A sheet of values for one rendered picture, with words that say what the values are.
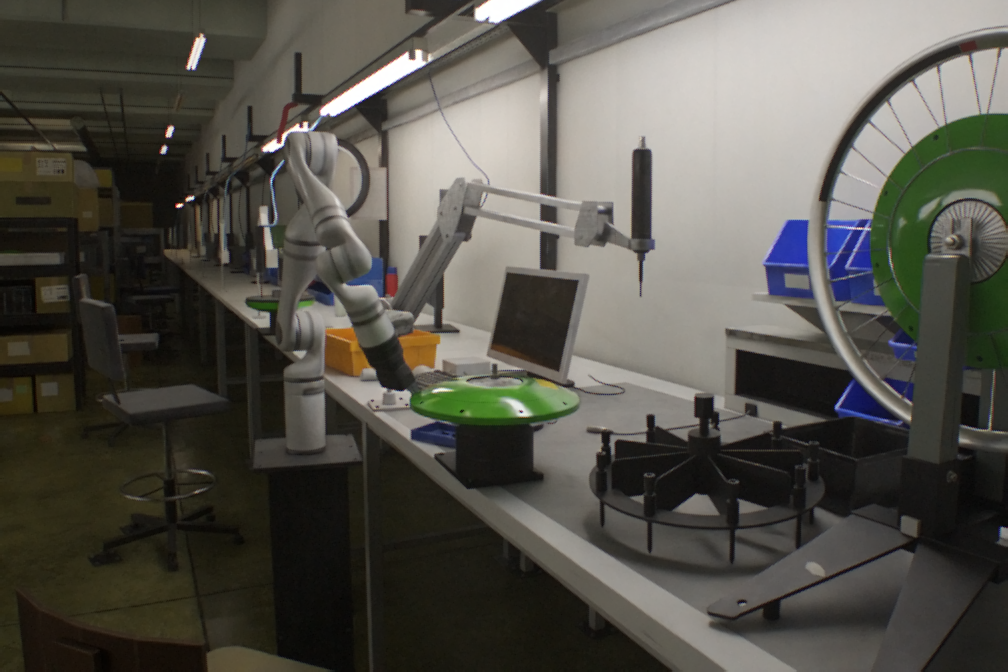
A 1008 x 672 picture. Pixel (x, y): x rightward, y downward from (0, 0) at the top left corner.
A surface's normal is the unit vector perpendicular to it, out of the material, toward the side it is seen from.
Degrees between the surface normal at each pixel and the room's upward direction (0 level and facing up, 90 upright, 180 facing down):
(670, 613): 0
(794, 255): 88
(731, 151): 90
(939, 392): 87
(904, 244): 90
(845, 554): 18
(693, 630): 0
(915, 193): 81
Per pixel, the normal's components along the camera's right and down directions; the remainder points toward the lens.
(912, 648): -0.27, -0.93
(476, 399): -0.09, -0.90
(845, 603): 0.00, -1.00
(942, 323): -0.87, -0.02
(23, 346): 0.40, 0.07
